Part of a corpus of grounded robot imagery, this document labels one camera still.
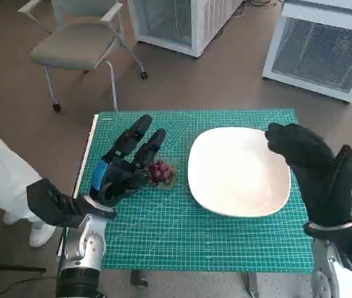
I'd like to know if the black gloved right hand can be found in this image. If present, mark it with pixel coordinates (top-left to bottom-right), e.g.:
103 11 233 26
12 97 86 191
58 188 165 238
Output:
264 122 352 227

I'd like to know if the black left hand blue tape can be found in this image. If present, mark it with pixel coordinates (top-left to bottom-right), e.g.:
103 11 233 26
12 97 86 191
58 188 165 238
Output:
88 114 168 208

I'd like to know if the red toy grape bunch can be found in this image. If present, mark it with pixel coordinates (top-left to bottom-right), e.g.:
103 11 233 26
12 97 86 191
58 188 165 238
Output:
148 159 179 189

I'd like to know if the white square plate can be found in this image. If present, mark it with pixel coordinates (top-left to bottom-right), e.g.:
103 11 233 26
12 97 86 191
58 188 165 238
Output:
187 126 292 218

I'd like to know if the green cutting mat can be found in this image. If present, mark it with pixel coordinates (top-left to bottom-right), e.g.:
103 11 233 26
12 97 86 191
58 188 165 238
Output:
74 107 315 274

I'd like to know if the grey table leg with castor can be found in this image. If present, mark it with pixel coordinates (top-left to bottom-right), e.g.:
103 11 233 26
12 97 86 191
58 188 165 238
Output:
245 273 261 298
130 269 149 287

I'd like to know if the white mesh cabinet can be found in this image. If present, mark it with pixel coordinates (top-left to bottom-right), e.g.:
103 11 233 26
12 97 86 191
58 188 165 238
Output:
127 0 245 58
261 0 352 105

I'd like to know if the person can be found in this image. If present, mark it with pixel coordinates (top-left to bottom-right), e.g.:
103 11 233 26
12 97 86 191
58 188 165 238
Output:
0 99 57 248

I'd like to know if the black floor stand bar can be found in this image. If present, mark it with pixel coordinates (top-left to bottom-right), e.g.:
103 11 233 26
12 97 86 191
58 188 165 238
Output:
0 263 47 276

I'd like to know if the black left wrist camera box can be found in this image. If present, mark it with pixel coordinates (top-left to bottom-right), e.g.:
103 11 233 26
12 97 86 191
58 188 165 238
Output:
25 178 87 230

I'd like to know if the grey chair with white frame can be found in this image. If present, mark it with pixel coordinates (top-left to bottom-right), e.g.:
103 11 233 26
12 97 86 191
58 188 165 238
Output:
17 0 150 113

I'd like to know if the thin black floor cable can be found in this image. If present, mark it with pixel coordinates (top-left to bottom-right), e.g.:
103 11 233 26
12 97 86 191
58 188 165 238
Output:
0 274 59 294

